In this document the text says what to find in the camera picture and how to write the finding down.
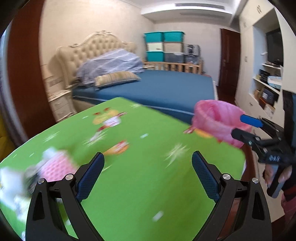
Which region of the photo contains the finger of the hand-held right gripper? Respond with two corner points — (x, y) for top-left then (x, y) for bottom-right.
(231, 128), (262, 149)
(240, 115), (284, 139)

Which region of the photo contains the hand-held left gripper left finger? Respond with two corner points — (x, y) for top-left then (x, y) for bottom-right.
(25, 152), (105, 241)

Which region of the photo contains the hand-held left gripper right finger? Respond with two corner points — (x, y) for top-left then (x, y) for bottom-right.
(191, 151), (271, 241)

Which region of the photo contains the pink foam fruit net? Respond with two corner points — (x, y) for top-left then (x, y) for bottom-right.
(42, 152), (79, 181)

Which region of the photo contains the pink plastic trash bag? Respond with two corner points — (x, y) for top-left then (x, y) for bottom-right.
(191, 100), (252, 147)

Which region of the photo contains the white foam sheet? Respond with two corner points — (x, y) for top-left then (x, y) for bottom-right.
(44, 148), (63, 163)
(0, 167), (26, 193)

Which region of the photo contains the person's right hand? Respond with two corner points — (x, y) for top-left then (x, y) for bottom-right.
(264, 166), (294, 189)

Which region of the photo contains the dark box with blue label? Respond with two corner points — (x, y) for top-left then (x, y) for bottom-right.
(261, 88), (279, 105)

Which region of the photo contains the light blue flat box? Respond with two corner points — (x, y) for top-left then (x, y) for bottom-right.
(267, 76), (283, 91)

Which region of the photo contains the green printed tablecloth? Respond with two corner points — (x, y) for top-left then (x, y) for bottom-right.
(0, 97), (247, 241)

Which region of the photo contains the dark wooden door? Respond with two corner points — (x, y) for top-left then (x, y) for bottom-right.
(218, 28), (241, 93)

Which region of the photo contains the black television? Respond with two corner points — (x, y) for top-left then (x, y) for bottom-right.
(266, 29), (284, 65)

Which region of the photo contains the cream nightstand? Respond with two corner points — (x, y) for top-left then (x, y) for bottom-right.
(43, 65), (78, 122)

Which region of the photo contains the blue mattress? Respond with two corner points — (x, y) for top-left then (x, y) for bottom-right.
(72, 70), (214, 123)

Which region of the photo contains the yellow leather armchair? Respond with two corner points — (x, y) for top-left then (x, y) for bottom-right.
(0, 111), (15, 156)

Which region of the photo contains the striped pillow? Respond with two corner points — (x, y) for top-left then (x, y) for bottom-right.
(95, 71), (142, 88)

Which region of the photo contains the stack of plastic storage bins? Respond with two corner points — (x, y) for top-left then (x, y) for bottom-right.
(144, 31), (185, 63)

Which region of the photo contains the blue grey duvet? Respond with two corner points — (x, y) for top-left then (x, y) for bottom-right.
(76, 49), (142, 87)

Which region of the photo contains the ceiling air vent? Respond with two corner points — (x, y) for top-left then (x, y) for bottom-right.
(174, 3), (225, 10)

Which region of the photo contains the dark wooden pillar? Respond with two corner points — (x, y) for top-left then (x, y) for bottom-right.
(7, 0), (57, 145)

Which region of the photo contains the beige tufted headboard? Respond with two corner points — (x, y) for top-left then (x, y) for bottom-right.
(56, 30), (137, 88)

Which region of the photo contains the white wall shelf unit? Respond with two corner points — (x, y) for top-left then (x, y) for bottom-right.
(235, 0), (296, 130)

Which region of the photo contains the wooden crib rail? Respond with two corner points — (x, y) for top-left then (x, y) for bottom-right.
(143, 61), (205, 75)

